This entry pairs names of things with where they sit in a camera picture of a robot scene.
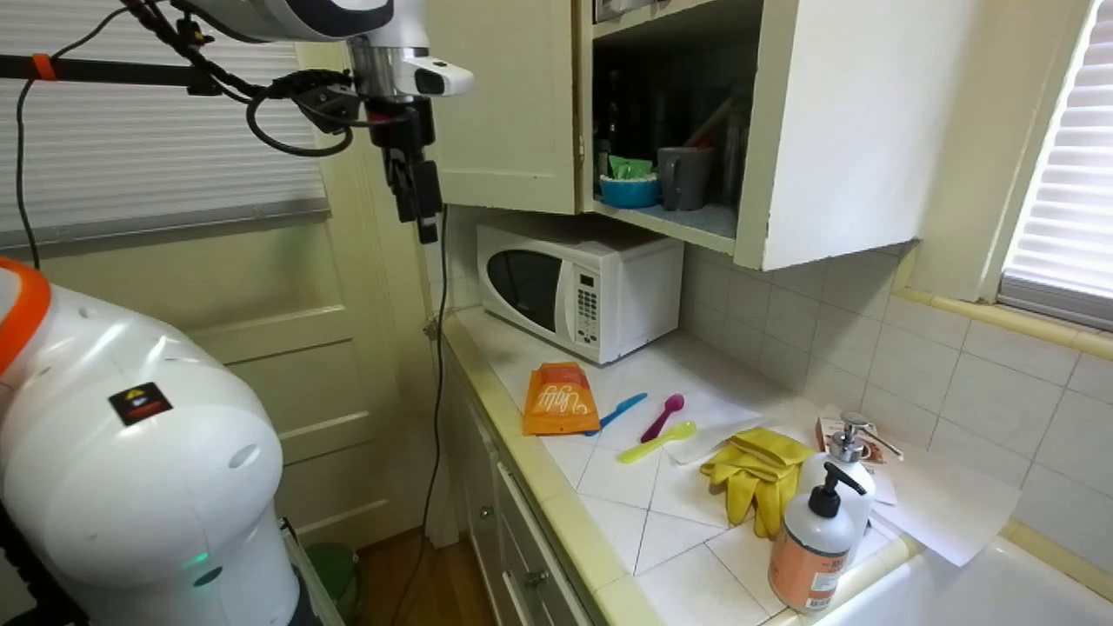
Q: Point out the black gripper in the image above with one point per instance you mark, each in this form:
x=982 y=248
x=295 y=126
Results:
x=411 y=175

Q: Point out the green plastic spoon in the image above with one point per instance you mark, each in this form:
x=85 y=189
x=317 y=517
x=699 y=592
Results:
x=655 y=444

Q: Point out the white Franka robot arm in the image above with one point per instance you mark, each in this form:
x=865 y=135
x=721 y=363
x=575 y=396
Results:
x=125 y=487

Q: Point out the cream cabinet door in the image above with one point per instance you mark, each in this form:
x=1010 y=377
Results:
x=500 y=117

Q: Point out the blue plastic spoon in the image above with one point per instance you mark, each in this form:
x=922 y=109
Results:
x=621 y=409

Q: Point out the pink plastic spoon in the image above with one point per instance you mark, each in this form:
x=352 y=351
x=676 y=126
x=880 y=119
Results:
x=666 y=409

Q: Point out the cream base cabinet drawers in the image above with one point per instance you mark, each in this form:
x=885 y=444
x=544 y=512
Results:
x=517 y=559

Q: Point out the white kitchen sink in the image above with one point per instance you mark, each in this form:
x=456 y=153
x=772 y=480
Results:
x=995 y=597

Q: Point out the cream panelled door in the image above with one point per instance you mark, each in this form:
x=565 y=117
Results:
x=302 y=349

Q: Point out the white microwave oven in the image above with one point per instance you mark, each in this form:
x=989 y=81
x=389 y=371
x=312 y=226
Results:
x=615 y=290

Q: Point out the blue bowl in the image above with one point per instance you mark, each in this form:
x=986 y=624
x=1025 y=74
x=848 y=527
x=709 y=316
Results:
x=631 y=192

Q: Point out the green item in bowl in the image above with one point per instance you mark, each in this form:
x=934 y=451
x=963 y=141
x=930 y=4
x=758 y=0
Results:
x=626 y=167

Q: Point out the orange sponge packet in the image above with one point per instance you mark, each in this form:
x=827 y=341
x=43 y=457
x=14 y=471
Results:
x=558 y=402

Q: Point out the gray mug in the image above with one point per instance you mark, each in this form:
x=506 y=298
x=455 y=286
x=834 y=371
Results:
x=684 y=178

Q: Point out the white door window blind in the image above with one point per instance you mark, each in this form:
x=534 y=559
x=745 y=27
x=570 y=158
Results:
x=141 y=151

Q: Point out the green waste bin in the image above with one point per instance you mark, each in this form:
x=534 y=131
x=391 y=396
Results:
x=335 y=575

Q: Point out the yellow rubber glove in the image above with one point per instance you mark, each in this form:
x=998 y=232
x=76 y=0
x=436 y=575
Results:
x=771 y=451
x=758 y=506

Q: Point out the white soap pump bottle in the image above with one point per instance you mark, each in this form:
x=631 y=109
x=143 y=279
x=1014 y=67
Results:
x=854 y=439

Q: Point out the orange soap pump bottle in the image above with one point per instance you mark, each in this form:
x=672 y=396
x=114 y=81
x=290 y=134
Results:
x=812 y=569

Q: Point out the white paper sheet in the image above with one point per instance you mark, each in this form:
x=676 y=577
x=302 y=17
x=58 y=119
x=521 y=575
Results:
x=944 y=506

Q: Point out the cream kitchen wall cabinet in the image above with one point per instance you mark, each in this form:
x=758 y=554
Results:
x=856 y=117

